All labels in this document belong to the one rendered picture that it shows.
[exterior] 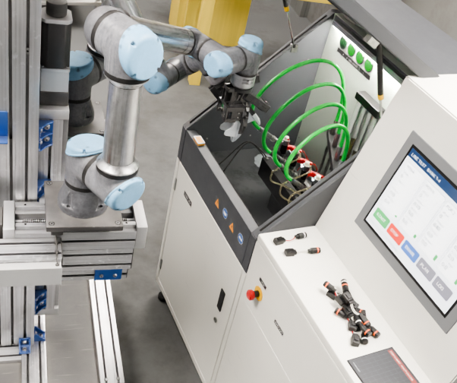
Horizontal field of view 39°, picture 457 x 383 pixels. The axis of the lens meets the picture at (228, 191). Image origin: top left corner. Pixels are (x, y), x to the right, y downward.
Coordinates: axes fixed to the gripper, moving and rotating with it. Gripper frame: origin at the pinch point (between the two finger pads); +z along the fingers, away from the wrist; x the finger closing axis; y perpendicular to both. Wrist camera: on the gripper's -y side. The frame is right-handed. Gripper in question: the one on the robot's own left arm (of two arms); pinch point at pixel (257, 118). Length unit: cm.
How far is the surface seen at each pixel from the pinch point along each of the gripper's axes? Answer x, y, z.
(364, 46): -8.1, -46.0, 7.0
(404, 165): 49, -25, 18
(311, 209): 27.8, 4.0, 25.3
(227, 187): 2.2, 23.4, 13.4
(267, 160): -10.3, 6.3, 21.5
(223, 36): -329, -24, 75
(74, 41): -314, 73, 0
